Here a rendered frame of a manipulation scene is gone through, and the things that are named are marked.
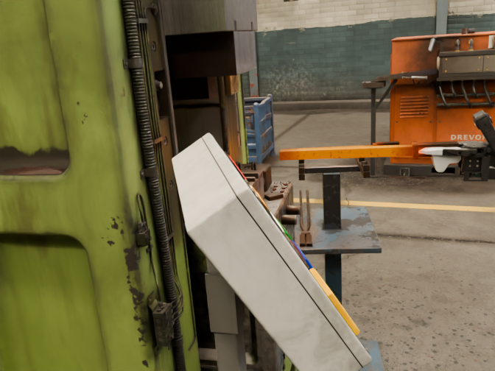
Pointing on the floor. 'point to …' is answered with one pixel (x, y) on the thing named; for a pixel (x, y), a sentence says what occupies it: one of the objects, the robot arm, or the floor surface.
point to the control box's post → (229, 344)
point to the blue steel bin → (259, 128)
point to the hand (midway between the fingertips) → (424, 147)
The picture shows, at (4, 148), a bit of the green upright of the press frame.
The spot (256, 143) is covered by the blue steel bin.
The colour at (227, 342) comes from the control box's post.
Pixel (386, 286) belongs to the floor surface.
